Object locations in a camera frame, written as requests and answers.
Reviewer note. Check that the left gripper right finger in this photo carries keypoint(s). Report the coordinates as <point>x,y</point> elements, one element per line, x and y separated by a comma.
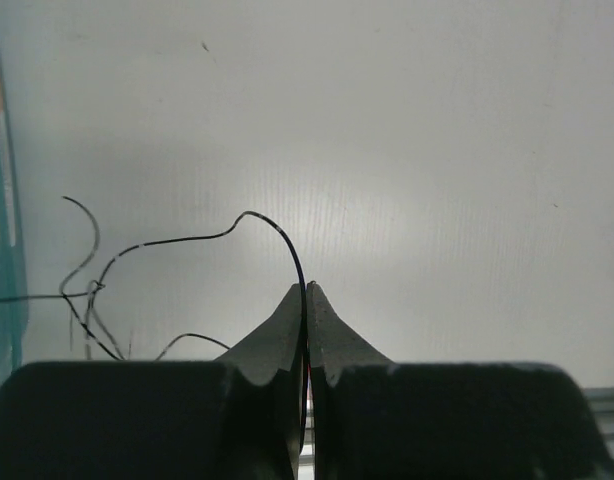
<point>375,418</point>

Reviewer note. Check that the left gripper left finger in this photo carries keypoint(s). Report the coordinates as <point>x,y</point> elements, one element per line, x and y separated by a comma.
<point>239,416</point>

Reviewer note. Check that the aluminium mounting rail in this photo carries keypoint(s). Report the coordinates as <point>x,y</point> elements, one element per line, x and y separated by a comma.
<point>601,401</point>

